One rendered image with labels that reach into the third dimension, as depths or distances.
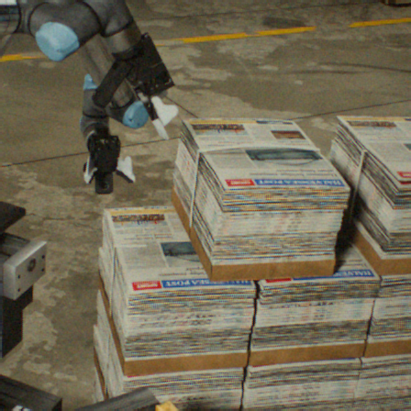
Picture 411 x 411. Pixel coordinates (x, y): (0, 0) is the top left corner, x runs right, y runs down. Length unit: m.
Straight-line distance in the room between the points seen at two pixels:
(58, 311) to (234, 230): 1.50
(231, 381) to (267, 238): 0.37
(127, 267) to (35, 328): 1.26
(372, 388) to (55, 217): 1.98
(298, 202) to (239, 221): 0.13
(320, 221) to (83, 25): 0.65
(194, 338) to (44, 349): 1.17
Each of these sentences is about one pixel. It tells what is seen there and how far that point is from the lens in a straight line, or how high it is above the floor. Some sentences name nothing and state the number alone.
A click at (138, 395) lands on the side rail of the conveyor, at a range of 1.71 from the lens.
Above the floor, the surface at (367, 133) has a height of 1.07.
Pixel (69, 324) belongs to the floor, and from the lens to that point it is 3.27.
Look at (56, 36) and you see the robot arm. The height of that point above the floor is 1.35.
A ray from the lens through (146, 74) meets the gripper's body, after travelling 1.89.
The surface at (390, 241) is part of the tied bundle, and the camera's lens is 2.08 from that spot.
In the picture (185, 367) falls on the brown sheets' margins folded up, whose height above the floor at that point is 0.62.
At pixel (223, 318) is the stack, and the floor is 0.75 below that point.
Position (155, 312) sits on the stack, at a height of 0.77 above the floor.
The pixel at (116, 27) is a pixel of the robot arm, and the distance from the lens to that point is 1.84.
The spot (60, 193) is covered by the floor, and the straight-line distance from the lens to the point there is 4.13.
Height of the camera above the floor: 1.88
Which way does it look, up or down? 27 degrees down
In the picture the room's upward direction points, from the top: 7 degrees clockwise
